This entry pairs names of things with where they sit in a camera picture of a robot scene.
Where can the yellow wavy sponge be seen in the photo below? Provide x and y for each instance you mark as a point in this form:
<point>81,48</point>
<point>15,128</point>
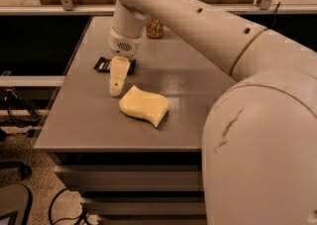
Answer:
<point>144,105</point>

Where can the grey chair seat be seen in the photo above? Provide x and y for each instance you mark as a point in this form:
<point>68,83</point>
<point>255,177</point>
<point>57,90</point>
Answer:
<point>15,204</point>

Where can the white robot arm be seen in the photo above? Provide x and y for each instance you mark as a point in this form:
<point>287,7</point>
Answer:
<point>259,147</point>

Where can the black chair wheel base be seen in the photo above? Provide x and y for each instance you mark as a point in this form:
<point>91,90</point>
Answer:
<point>24,171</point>

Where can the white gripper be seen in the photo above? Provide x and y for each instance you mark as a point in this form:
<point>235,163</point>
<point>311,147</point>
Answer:
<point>123,46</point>

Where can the black rxbar chocolate wrapper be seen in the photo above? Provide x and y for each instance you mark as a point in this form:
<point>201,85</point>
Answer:
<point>103,65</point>

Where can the grey drawer cabinet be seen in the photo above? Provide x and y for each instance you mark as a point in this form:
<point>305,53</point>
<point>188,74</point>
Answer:
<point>136,188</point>

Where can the gold soda can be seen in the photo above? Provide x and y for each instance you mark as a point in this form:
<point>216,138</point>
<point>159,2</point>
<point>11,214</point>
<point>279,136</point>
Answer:
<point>154,28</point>

